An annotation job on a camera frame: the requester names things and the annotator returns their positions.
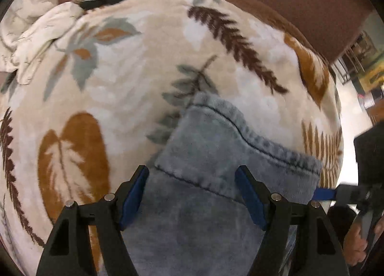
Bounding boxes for blue denim jeans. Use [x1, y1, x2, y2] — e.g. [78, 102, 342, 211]
[98, 92, 324, 276]

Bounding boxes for right hand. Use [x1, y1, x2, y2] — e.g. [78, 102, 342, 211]
[343, 216, 383, 267]

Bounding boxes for leaf print fleece blanket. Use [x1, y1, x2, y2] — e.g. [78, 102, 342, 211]
[1, 0, 343, 275]

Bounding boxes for white crumpled cloth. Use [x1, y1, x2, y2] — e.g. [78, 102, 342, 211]
[1, 0, 84, 85]

